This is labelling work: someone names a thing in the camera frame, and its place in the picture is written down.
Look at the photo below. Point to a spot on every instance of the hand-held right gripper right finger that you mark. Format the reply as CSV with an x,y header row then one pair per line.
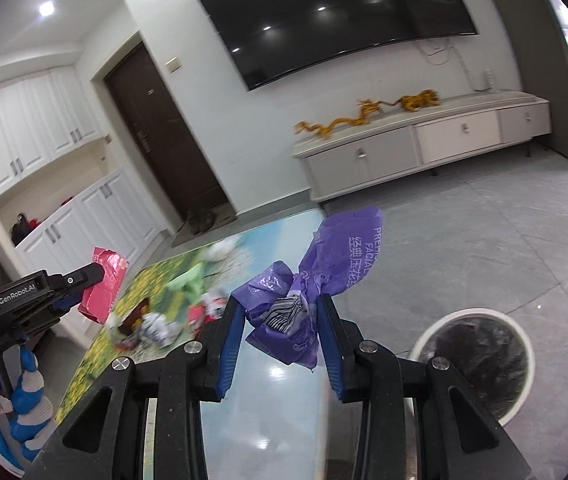
x,y
331,352

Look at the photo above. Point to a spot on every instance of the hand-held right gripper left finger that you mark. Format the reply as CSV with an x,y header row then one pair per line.
x,y
229,342

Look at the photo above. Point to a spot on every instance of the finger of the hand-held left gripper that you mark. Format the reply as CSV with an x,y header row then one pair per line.
x,y
66,302
76,278

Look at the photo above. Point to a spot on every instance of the pink packet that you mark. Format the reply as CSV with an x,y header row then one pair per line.
x,y
106,285

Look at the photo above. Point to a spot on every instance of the brown snack packet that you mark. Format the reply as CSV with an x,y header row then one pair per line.
x,y
133,317

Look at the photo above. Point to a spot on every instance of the white plastic bag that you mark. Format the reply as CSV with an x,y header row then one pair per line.
x,y
159,329

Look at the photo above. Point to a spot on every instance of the purple plastic wrapper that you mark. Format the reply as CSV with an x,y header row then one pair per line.
x,y
344,255

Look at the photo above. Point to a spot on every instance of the white trash bin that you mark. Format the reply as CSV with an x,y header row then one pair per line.
x,y
484,355

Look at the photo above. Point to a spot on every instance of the person's left hand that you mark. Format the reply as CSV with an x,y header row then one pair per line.
x,y
26,405

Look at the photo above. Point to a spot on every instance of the red white packet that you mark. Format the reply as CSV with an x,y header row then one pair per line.
x,y
206,310

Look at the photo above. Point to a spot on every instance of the red cloth item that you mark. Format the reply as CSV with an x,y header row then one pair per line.
x,y
33,223

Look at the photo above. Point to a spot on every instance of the black bag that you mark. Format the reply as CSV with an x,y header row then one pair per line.
x,y
20,230

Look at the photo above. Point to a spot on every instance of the green plastic bag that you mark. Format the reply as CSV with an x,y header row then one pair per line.
x,y
188,280

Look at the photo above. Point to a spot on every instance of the white tissue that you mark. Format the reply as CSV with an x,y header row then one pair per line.
x,y
218,251

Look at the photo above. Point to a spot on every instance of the dark brown door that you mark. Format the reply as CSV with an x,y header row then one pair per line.
x,y
163,125

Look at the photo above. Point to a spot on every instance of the white television cabinet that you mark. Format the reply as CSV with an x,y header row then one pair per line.
x,y
364,160

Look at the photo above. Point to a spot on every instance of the long golden dragon ornament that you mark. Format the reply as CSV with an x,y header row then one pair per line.
x,y
336,124

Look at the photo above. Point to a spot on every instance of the ceiling spotlight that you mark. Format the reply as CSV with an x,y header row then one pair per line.
x,y
46,8

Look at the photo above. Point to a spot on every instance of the white power plug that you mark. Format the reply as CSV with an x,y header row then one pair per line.
x,y
489,81

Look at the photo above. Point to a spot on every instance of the white wall cupboard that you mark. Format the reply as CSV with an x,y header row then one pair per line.
x,y
28,130

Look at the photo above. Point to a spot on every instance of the beige wall switch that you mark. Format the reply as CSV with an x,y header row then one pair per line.
x,y
173,64

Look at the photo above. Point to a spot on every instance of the black wall television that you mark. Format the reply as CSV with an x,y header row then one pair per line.
x,y
334,15

